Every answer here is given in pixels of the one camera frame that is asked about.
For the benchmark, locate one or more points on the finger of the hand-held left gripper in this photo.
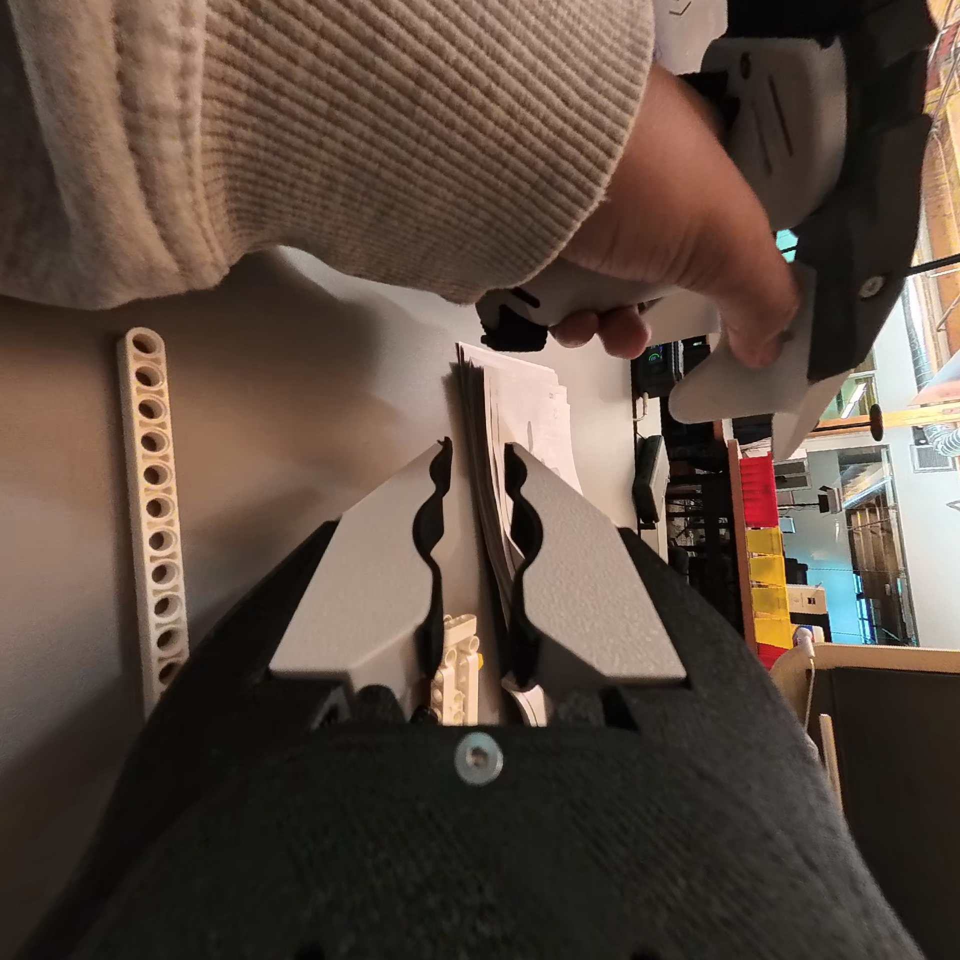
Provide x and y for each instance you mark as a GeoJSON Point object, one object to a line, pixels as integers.
{"type": "Point", "coordinates": [720, 394]}
{"type": "Point", "coordinates": [806, 424]}

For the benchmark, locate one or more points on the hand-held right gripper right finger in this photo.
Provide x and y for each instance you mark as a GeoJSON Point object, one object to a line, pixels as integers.
{"type": "Point", "coordinates": [592, 600]}

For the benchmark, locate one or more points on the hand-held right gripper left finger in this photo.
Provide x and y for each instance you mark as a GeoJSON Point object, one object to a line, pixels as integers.
{"type": "Point", "coordinates": [360, 592]}

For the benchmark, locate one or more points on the white lego beam assembly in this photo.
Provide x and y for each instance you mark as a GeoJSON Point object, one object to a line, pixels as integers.
{"type": "Point", "coordinates": [459, 660]}

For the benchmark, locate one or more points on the person's left forearm beige sleeve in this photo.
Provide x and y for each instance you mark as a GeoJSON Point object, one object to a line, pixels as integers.
{"type": "Point", "coordinates": [300, 135]}

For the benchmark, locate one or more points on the lego instruction booklet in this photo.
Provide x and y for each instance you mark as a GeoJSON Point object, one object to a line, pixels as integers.
{"type": "Point", "coordinates": [525, 405]}

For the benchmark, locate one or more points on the long white lego beam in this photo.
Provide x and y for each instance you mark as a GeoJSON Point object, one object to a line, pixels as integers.
{"type": "Point", "coordinates": [154, 510]}

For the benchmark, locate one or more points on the person's left hand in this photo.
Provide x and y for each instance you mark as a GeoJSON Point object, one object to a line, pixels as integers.
{"type": "Point", "coordinates": [675, 225]}

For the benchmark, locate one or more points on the black monitor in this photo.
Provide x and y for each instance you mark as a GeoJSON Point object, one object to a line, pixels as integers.
{"type": "Point", "coordinates": [649, 480]}

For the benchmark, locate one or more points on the rack of coloured storage bins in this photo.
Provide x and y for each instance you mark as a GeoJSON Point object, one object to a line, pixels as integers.
{"type": "Point", "coordinates": [765, 540]}

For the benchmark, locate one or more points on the dark panel with pale frame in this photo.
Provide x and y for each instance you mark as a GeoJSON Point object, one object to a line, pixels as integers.
{"type": "Point", "coordinates": [892, 787]}

